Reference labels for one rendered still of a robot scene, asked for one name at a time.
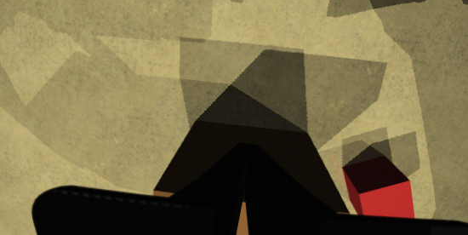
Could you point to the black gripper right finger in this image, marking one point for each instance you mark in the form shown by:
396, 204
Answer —
277, 204

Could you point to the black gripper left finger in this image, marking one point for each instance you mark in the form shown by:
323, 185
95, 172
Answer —
210, 205

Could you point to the red cube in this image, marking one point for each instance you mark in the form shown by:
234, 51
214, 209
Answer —
377, 187

